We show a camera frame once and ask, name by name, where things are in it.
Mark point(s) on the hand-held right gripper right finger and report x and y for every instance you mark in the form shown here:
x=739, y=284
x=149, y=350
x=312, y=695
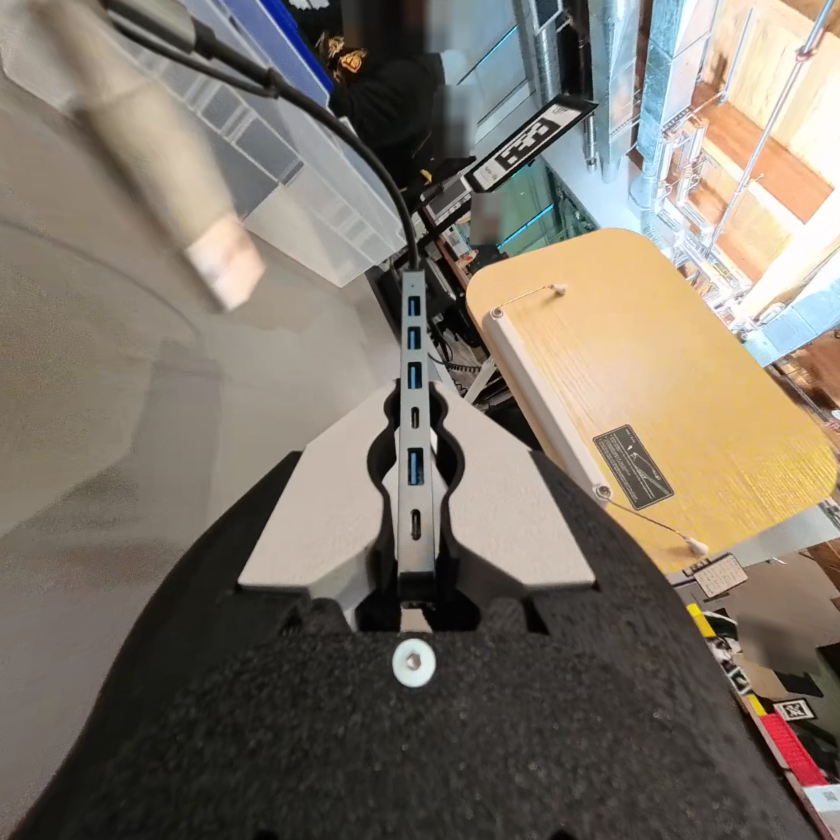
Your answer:
x=518, y=518

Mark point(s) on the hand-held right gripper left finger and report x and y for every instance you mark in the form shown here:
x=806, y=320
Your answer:
x=315, y=518

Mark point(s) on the grey usb hub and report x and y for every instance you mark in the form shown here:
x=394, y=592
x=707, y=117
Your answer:
x=415, y=420

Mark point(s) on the clear plastic organizer box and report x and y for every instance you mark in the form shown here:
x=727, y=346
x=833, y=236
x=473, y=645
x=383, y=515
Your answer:
x=315, y=216

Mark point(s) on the wooden book stand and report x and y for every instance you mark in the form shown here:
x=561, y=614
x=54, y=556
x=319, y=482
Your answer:
x=656, y=394

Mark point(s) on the white paper card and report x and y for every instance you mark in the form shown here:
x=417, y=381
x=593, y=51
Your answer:
x=720, y=576

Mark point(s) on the red ribbed object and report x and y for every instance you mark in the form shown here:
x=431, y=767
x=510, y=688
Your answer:
x=791, y=748

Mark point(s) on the black white tag sign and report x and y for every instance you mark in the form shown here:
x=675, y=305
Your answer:
x=531, y=141

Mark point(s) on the blue plastic bin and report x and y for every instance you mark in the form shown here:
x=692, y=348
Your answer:
x=289, y=59

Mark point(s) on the silver ventilation duct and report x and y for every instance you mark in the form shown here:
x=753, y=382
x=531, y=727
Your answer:
x=617, y=65

